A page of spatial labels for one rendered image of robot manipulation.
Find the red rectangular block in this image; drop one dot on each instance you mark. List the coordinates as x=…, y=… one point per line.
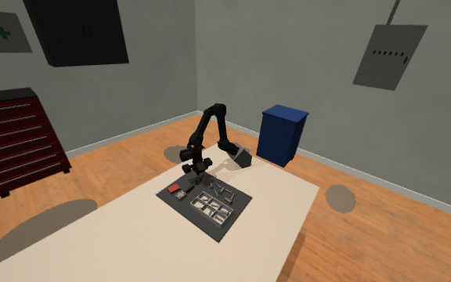
x=173, y=189

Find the beige block with dark holes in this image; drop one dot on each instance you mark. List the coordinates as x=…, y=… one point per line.
x=181, y=195

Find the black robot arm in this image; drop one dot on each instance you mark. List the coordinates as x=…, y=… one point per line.
x=196, y=139

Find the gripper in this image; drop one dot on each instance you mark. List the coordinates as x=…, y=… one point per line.
x=187, y=168

